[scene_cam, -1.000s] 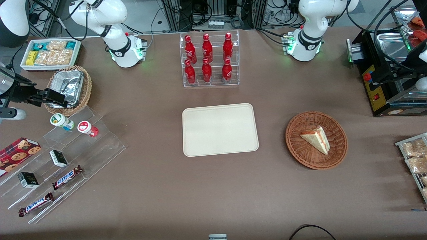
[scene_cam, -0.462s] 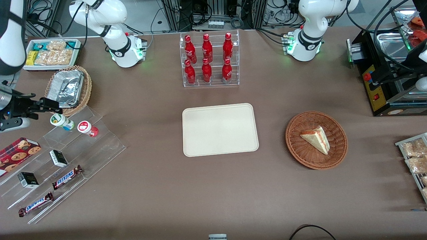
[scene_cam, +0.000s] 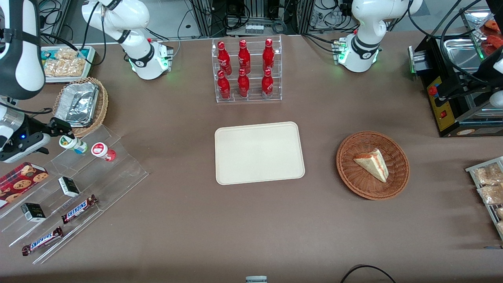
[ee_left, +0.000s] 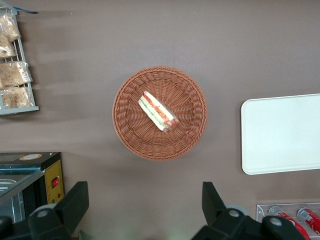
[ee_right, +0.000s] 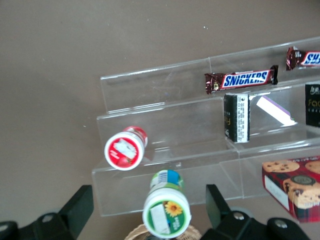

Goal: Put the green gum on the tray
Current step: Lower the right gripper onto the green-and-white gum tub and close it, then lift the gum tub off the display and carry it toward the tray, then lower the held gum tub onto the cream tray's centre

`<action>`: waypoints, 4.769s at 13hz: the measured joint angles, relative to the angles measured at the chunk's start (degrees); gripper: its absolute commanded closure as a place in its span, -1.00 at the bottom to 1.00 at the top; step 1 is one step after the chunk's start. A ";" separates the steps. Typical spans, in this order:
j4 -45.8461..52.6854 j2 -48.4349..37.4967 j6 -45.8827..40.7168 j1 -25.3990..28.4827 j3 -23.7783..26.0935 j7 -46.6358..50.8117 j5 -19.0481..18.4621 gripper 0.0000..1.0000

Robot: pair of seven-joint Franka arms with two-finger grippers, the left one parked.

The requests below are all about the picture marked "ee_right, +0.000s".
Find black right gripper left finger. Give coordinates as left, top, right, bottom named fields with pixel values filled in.
left=19, top=184, right=95, bottom=240

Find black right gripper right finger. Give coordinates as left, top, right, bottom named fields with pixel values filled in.
left=199, top=184, right=270, bottom=240

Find green gum bottle white cap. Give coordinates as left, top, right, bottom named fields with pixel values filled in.
left=141, top=169, right=192, bottom=239

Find red gum bottle white cap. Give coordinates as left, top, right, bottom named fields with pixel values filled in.
left=103, top=125, right=149, bottom=172

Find wicker basket holding foil trays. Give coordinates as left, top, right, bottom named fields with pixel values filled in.
left=124, top=223, right=202, bottom=240

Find red plaid cookie box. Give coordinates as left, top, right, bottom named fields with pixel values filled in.
left=261, top=155, right=320, bottom=224

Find small black box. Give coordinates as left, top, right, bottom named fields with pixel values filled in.
left=304, top=83, right=320, bottom=128
left=223, top=92, right=251, bottom=144

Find clear acrylic stepped display shelf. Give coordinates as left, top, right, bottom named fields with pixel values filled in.
left=91, top=36, right=320, bottom=217

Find Snickers chocolate bar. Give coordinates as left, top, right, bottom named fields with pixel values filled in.
left=285, top=46, right=320, bottom=72
left=204, top=65, right=280, bottom=96

